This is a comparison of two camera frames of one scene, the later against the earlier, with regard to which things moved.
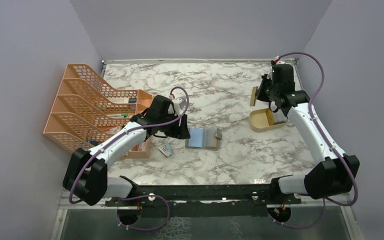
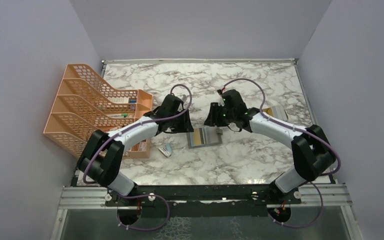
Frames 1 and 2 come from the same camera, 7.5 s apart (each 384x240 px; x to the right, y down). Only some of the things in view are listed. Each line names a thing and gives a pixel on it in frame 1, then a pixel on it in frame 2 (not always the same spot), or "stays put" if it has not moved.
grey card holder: (207, 138) stays put
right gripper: (260, 95) -> (213, 117)
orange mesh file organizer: (87, 111) stays put
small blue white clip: (166, 150) stays put
